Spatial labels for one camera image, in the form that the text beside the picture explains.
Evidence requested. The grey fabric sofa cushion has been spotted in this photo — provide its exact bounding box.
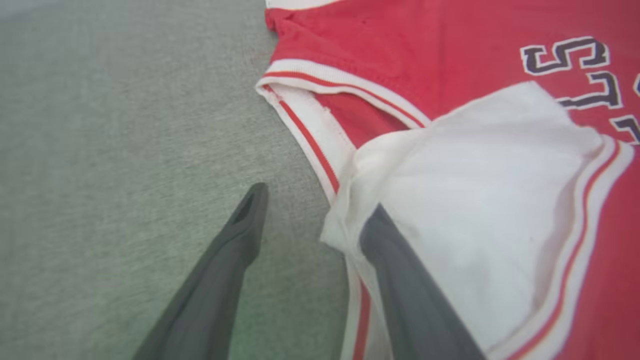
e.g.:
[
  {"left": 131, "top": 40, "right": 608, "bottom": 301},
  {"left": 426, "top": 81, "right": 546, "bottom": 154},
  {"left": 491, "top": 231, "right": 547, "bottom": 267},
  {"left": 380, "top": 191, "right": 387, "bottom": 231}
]
[{"left": 0, "top": 0, "right": 362, "bottom": 360}]

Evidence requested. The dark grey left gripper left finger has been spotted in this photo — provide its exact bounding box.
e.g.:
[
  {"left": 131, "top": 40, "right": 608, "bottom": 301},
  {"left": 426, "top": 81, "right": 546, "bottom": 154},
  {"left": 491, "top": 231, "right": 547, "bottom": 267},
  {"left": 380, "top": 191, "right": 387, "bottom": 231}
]
[{"left": 132, "top": 182, "right": 270, "bottom": 360}]

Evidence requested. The red and white jersey garment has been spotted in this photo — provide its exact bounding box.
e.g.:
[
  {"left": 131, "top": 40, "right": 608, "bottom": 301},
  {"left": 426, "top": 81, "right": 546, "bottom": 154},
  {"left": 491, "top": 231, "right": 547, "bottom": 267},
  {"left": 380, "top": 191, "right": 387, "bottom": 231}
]
[{"left": 255, "top": 0, "right": 640, "bottom": 360}]

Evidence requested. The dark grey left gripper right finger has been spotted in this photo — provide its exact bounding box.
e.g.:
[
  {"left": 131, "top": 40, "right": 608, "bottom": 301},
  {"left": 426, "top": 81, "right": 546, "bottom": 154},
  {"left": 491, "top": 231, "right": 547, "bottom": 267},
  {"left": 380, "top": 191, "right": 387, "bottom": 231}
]
[{"left": 358, "top": 203, "right": 488, "bottom": 360}]

